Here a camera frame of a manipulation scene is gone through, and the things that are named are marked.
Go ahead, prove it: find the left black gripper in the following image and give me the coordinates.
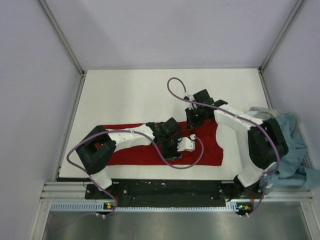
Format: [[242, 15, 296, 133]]
[[160, 134, 184, 161]]

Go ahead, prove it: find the red t shirt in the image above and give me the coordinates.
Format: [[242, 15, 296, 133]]
[[108, 119, 224, 166]]

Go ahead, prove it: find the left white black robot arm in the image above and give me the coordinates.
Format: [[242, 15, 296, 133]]
[[75, 118, 183, 199]]

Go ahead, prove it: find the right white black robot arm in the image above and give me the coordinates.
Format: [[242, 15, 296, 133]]
[[184, 89, 289, 198]]

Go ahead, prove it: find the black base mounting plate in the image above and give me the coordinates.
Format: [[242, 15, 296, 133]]
[[84, 177, 264, 207]]

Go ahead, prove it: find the light blue t shirt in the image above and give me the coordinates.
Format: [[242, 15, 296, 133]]
[[261, 113, 320, 195]]

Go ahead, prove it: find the white laundry basket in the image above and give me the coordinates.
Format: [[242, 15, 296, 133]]
[[295, 112, 319, 170]]

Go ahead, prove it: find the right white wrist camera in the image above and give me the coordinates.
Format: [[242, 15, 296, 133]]
[[183, 91, 194, 102]]

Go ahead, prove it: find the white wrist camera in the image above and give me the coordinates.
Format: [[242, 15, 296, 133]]
[[177, 134, 196, 152], [183, 91, 194, 102]]

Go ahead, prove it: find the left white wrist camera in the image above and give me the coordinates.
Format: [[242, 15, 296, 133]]
[[177, 134, 196, 152]]

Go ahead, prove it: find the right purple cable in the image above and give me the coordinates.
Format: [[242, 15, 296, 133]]
[[166, 77, 281, 217]]

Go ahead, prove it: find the light blue cable duct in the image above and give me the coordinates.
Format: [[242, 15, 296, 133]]
[[50, 201, 250, 213]]

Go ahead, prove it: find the right aluminium frame post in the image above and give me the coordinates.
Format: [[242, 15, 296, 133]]
[[258, 0, 306, 75]]

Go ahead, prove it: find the aluminium frame post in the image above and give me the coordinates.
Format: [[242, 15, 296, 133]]
[[258, 0, 306, 75], [36, 0, 85, 76]]

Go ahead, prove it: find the left aluminium frame post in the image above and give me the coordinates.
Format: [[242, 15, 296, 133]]
[[36, 0, 85, 76]]

